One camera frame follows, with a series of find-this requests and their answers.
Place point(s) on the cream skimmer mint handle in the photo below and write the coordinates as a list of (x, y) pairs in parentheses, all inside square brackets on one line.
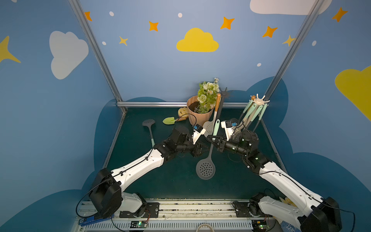
[(241, 124)]

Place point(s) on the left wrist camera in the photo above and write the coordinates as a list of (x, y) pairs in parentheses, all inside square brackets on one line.
[(198, 131)]

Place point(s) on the cream skimmer wooden handle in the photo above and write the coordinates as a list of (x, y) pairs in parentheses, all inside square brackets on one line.
[(209, 125)]

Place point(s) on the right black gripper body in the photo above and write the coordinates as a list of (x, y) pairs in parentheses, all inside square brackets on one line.
[(220, 143)]

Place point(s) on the yellow smiley sponge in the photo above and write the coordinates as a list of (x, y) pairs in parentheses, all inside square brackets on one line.
[(183, 112)]

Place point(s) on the grey skimmer mint handle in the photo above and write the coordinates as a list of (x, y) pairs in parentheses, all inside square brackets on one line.
[(255, 114), (245, 109), (260, 116), (205, 168)]

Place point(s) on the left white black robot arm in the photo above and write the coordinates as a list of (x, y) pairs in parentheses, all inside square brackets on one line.
[(108, 189)]

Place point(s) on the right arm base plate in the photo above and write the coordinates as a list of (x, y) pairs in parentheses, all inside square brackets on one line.
[(246, 209)]

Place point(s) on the blue handheld device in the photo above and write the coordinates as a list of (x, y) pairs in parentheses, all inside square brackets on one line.
[(92, 220)]

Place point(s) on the all grey slotted skimmer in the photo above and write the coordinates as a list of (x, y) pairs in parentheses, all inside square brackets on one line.
[(148, 123)]

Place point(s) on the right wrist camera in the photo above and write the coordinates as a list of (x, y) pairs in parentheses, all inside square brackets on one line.
[(229, 126)]

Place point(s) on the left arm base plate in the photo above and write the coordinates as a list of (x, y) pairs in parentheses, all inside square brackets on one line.
[(148, 210)]

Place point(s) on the cream utensil rack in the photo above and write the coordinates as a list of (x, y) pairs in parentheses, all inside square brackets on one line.
[(260, 101)]

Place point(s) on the pink ribbed flower pot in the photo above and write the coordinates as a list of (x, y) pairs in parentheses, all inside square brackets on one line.
[(196, 118)]

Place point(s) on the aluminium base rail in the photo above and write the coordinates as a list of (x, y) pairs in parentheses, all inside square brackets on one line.
[(184, 215)]

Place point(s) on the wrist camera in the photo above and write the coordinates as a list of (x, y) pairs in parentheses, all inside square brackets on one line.
[(229, 126), (198, 131)]

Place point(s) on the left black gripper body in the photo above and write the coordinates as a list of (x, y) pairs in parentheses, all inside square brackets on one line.
[(195, 149)]

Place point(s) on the dark grey utensil rack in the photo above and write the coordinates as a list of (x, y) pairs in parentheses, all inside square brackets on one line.
[(224, 95)]

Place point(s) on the green white artificial flowers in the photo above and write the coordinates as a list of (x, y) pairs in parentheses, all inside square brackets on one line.
[(207, 95)]

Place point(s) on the yellow blue work glove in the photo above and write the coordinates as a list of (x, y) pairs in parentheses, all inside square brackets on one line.
[(287, 227)]

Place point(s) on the green small spatula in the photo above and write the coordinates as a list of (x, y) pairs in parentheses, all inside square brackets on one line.
[(173, 120)]

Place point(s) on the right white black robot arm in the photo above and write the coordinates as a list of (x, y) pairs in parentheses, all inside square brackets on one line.
[(309, 212)]

